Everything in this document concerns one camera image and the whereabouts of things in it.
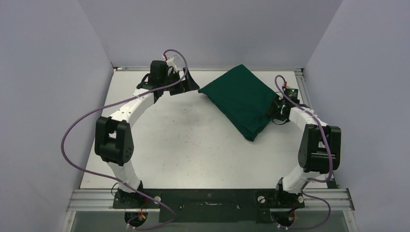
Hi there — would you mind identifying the aluminium right side rail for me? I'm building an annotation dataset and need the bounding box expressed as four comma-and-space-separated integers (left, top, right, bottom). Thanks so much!
294, 68, 312, 108

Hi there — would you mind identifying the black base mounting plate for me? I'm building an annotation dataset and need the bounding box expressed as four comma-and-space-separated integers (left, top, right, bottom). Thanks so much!
112, 188, 305, 223

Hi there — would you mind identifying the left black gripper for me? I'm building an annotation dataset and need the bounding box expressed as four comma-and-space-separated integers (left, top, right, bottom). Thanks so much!
161, 68, 199, 96

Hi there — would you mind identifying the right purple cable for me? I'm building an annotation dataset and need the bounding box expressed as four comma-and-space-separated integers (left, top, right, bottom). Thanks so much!
274, 74, 334, 231

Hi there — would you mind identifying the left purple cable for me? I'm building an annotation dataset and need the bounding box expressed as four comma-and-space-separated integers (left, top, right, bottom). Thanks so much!
60, 49, 189, 231

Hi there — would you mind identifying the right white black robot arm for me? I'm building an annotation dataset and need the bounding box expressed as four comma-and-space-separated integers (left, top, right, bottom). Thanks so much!
266, 96, 341, 207

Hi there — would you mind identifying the dark green surgical cloth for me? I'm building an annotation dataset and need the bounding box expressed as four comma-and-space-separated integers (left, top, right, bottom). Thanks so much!
198, 64, 278, 142

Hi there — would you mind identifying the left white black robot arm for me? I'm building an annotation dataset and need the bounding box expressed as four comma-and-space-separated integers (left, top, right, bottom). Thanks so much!
94, 60, 199, 208

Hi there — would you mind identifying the aluminium front frame rail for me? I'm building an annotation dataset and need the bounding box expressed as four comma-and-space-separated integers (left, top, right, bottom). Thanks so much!
67, 188, 355, 212

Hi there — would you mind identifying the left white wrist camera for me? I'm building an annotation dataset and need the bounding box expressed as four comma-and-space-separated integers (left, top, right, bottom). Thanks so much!
165, 55, 180, 72

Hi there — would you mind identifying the purple cable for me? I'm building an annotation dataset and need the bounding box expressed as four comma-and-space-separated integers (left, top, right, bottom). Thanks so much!
274, 74, 334, 231
60, 49, 189, 231

